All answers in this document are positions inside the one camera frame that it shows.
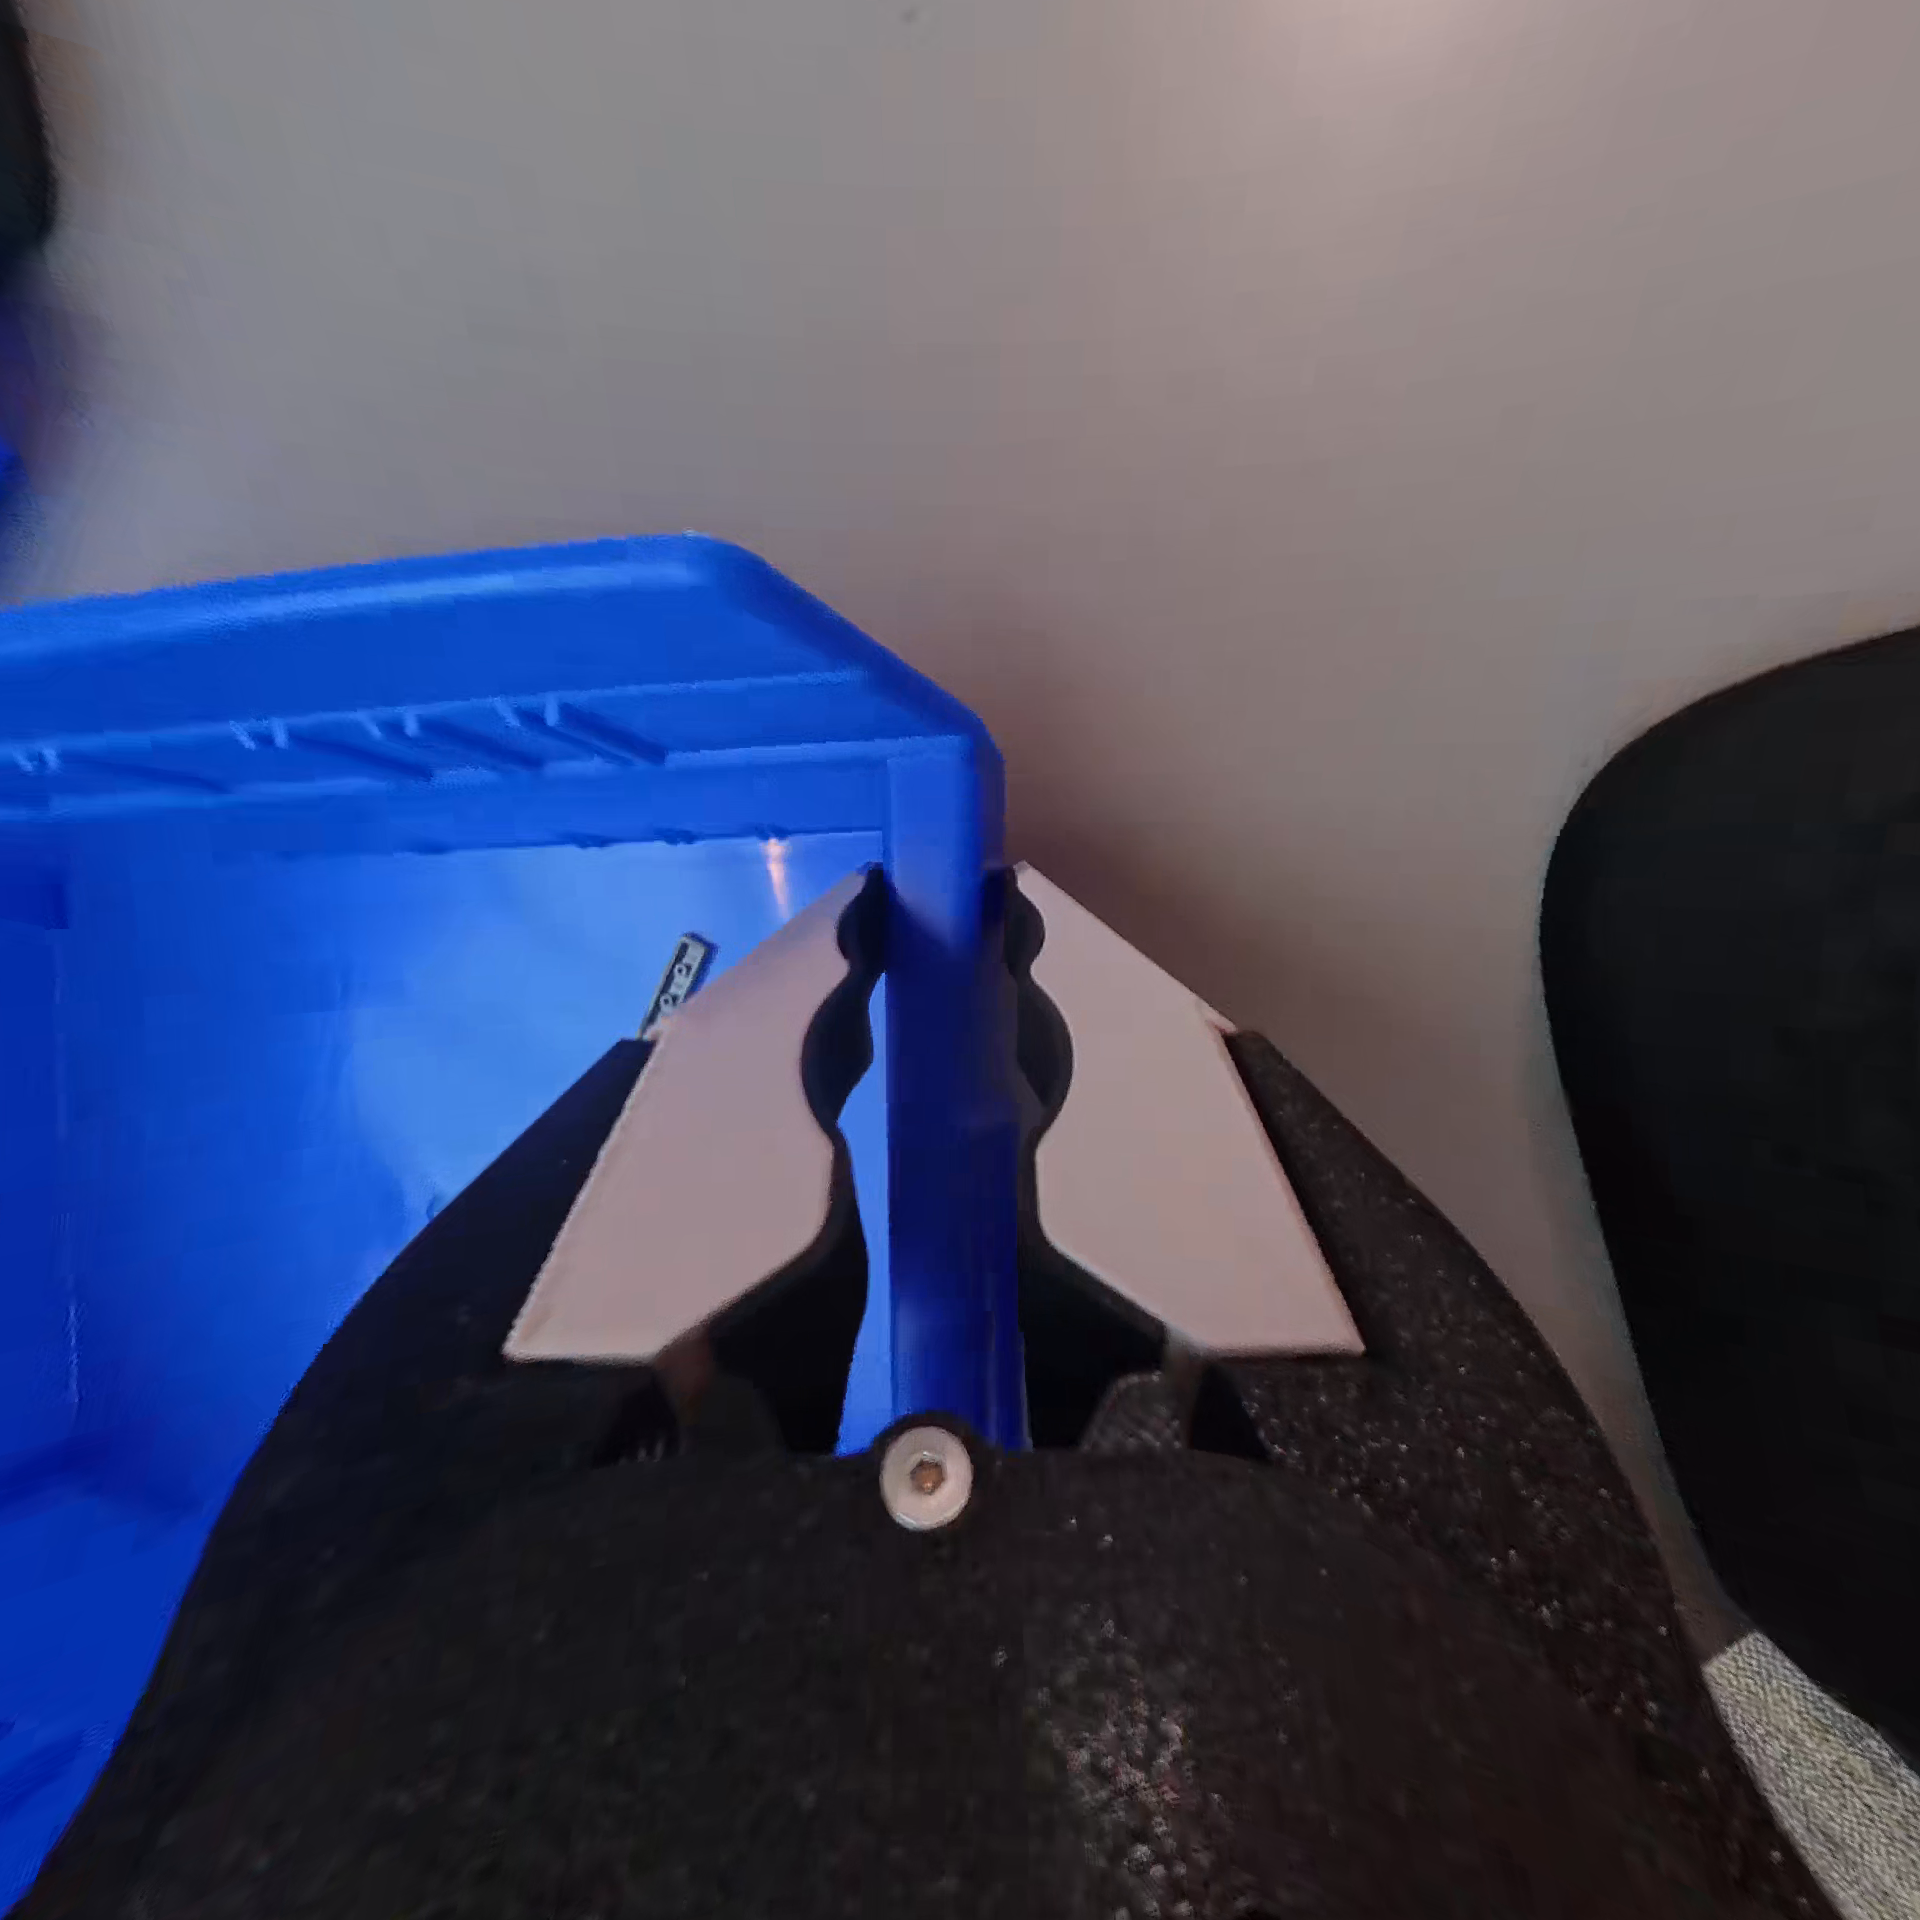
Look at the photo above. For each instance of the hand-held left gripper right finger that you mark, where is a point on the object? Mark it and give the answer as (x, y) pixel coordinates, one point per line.
(1185, 1185)

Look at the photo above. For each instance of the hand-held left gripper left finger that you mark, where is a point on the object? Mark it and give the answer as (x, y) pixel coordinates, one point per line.
(705, 1185)

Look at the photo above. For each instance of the blue plastic bin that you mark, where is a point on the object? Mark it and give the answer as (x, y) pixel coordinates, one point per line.
(299, 1141)

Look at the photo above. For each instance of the grey desk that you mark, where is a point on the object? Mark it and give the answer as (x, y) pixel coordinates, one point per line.
(1201, 422)

